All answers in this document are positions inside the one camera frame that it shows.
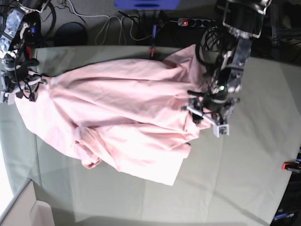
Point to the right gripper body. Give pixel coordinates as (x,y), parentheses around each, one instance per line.
(12,76)

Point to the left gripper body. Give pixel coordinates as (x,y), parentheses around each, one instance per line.
(221,105)

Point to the pink t-shirt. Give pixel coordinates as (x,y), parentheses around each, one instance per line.
(127,113)

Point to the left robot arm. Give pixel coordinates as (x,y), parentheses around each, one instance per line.
(241,23)

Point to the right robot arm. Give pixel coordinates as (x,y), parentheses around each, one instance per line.
(21,32)

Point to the red black clamp left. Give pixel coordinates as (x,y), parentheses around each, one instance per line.
(29,39)

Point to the red black clamp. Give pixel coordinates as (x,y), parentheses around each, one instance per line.
(152,49)
(293,166)
(29,39)

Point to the black round stool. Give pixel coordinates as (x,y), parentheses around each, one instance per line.
(71,34)

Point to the red black clamp middle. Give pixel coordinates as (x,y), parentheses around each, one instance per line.
(152,49)

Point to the black power strip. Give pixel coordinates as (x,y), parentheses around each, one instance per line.
(196,23)

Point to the red black clamp right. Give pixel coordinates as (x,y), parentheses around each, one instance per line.
(293,166)

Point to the white cardboard box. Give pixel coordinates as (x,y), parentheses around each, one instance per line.
(26,210)

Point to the blue plastic box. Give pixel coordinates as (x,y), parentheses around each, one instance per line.
(146,4)

